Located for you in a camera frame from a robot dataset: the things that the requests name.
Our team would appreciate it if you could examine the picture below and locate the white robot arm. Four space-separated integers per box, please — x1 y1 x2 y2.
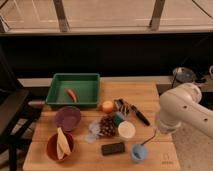
155 83 213 138

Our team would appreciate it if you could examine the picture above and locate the white paper cup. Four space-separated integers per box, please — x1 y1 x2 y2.
118 121 136 140

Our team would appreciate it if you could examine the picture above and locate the blue cup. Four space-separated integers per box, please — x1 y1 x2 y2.
131 144 148 163

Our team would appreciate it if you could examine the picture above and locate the orange apple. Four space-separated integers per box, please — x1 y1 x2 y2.
102 101 114 114

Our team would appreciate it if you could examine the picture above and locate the green plastic tray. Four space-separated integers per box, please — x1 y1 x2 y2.
46 73 100 107

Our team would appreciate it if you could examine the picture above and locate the striped zebra toy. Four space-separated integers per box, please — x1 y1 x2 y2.
114 99 131 116

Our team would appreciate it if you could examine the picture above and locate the orange carrot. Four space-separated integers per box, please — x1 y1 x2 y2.
67 89 77 103

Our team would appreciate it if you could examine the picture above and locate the brown pine cone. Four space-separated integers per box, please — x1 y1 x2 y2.
100 116 116 137

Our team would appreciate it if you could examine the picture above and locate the clear crumpled plastic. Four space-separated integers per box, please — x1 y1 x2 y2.
85 121 100 143

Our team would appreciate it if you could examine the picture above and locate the purple bowl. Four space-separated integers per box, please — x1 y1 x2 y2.
55 106 81 132

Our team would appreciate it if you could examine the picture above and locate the black rectangular block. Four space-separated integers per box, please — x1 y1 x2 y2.
101 142 125 156

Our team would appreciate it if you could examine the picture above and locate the metal pot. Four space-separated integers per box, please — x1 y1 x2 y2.
173 67 196 83

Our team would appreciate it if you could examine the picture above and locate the yellow banana peel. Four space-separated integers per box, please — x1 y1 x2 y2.
56 127 71 160

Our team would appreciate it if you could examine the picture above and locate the red-brown bowl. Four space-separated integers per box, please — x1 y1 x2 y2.
46 133 74 162

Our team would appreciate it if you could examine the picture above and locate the black chair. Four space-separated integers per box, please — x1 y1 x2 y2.
0 47 41 171

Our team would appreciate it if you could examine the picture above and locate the black handled knife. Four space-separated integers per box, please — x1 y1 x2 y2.
131 105 150 126

